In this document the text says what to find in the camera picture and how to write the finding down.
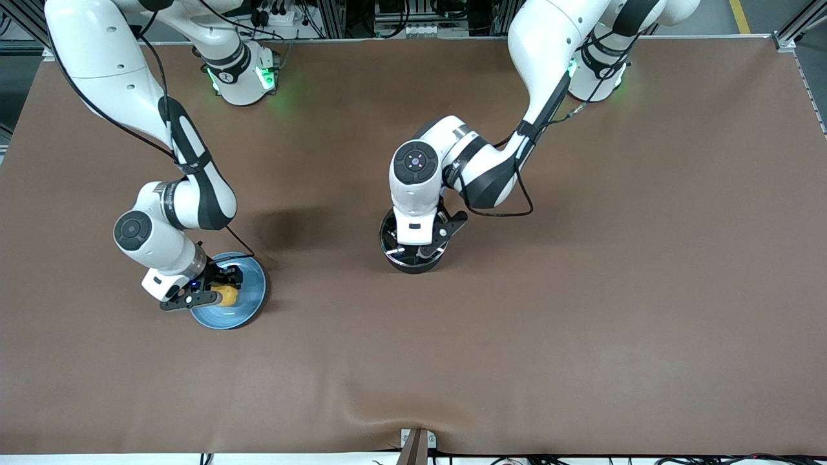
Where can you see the metal table edge bracket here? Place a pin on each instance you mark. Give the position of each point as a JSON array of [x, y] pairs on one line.
[[415, 452]]

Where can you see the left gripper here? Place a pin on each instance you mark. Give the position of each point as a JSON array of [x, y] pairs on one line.
[[389, 240]]

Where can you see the glass lid with blue knob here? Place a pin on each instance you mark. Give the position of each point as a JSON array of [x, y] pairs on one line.
[[404, 255]]

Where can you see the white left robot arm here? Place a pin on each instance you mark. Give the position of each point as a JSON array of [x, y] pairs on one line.
[[549, 39]]

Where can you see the brown table mat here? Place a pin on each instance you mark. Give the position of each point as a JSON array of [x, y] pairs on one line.
[[581, 323]]

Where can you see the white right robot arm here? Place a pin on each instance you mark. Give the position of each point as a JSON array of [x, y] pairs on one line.
[[97, 51]]

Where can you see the blue round plate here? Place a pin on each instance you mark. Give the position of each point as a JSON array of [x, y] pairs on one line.
[[249, 303]]

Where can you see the white power strip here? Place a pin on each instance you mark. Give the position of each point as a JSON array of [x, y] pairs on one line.
[[278, 18]]

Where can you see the aluminium frame profile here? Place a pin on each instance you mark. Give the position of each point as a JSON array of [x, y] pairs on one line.
[[791, 32]]

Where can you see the yellow potato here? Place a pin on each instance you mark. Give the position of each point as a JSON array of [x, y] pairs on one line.
[[229, 297]]

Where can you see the metal equipment rack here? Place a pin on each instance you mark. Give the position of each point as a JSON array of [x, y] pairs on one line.
[[407, 19]]

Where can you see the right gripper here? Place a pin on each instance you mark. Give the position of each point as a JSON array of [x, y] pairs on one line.
[[218, 276]]

